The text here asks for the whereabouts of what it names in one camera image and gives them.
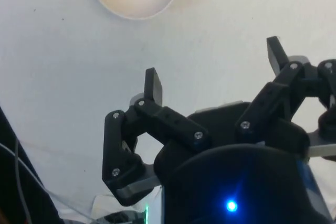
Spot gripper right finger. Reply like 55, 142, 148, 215
234, 36, 336, 141

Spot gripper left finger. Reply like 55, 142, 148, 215
101, 68, 213, 207

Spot grey cable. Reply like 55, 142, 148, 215
14, 137, 31, 221

